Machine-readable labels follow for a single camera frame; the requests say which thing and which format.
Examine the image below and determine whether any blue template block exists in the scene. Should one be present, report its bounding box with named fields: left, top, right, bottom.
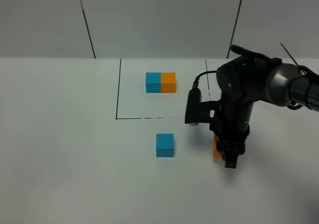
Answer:
left=146, top=72, right=161, bottom=93

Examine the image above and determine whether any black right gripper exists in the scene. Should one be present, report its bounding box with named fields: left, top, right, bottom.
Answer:
left=210, top=98, right=254, bottom=168

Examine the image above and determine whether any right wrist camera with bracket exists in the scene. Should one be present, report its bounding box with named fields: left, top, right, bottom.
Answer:
left=184, top=88, right=218, bottom=125

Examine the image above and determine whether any orange template block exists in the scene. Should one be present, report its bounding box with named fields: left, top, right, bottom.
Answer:
left=161, top=73, right=176, bottom=93

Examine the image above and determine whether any black right camera cable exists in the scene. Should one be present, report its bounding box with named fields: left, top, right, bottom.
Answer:
left=191, top=70, right=218, bottom=90

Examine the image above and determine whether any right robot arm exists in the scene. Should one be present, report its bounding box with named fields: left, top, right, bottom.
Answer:
left=210, top=45, right=319, bottom=169

